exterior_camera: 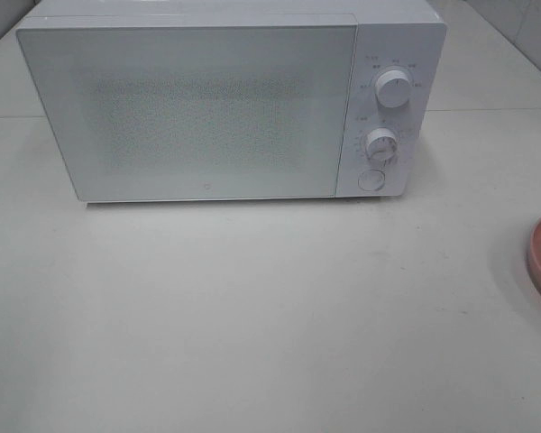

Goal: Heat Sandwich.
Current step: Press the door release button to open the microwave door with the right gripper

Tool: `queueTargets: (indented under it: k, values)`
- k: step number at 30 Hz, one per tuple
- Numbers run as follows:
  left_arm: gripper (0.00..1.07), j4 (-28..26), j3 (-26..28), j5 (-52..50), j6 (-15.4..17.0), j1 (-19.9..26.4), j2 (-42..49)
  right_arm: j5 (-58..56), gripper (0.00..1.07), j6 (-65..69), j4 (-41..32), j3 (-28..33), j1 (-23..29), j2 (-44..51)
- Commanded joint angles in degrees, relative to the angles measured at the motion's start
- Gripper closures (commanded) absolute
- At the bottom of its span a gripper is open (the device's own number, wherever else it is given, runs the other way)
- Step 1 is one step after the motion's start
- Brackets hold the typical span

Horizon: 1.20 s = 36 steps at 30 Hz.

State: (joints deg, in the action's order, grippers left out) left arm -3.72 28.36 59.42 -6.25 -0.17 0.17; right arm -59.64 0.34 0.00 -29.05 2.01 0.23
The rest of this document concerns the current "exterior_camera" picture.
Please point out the round door release button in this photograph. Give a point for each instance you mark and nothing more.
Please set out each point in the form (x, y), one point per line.
(371, 180)

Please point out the white microwave door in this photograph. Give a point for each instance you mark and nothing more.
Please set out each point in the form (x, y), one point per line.
(189, 114)

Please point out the white lower timer knob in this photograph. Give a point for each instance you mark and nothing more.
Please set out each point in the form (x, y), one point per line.
(380, 144)

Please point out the white upper power knob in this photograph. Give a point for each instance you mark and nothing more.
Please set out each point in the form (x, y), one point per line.
(393, 87)

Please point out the white microwave oven body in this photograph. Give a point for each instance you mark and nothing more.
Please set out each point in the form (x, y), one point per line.
(388, 34)

